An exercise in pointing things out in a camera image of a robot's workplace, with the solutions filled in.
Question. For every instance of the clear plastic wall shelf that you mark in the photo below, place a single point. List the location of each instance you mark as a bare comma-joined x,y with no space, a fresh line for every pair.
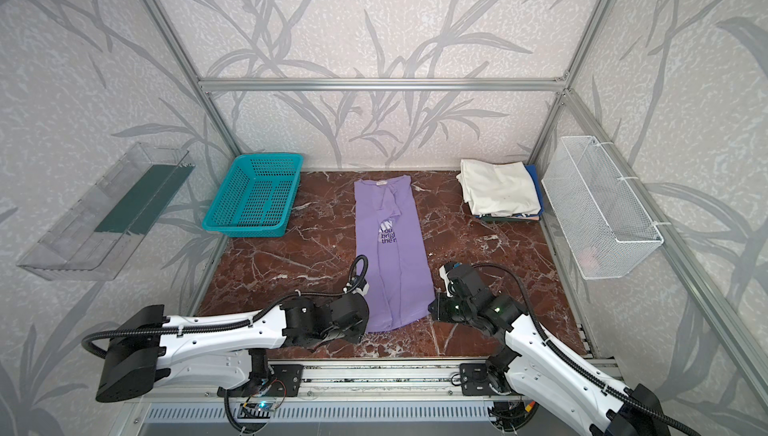
94,240

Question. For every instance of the purple t-shirt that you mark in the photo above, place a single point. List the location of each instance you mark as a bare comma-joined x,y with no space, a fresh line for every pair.
388,234

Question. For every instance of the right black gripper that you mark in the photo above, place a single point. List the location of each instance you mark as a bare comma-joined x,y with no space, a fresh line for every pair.
444,307

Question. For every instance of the white wire mesh basket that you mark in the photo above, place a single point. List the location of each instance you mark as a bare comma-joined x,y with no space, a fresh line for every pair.
608,230

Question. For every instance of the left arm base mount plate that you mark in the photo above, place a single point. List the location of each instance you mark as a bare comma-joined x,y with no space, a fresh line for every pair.
278,381

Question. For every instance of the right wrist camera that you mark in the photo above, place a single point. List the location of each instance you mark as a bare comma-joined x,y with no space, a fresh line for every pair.
450,274

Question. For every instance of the aluminium front rail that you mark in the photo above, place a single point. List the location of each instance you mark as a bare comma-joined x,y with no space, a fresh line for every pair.
377,380

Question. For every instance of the folded cream t-shirt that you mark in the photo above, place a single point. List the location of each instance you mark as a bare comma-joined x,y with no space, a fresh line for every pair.
503,191

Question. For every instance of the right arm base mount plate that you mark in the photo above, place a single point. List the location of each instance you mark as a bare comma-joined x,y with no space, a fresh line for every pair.
482,379

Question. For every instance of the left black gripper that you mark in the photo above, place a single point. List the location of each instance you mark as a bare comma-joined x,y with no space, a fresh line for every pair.
358,314

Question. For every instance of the teal plastic basket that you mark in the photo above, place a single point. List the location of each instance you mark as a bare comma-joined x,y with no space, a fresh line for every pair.
256,197

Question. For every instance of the folded blue t-shirt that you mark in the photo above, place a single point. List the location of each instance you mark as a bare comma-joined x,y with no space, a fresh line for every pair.
531,169

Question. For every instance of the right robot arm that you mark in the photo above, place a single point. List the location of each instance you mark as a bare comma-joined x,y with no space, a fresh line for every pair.
534,364

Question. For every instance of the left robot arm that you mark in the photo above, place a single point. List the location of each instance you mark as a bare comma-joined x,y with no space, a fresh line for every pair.
229,352

